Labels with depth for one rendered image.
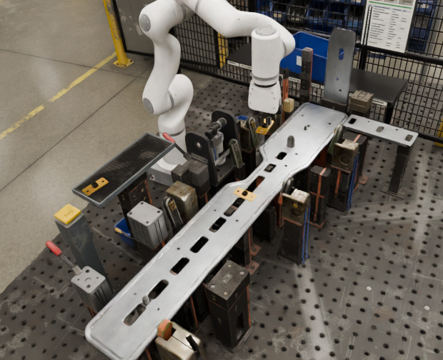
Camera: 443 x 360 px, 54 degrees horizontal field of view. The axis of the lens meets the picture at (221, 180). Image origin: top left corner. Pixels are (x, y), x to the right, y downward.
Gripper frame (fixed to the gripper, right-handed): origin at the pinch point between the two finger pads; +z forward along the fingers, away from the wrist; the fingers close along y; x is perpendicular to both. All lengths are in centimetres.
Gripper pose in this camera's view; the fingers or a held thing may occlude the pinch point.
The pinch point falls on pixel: (264, 120)
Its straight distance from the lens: 151.3
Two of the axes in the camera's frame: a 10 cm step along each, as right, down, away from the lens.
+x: 4.4, -6.3, 6.4
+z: 0.6, 7.3, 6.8
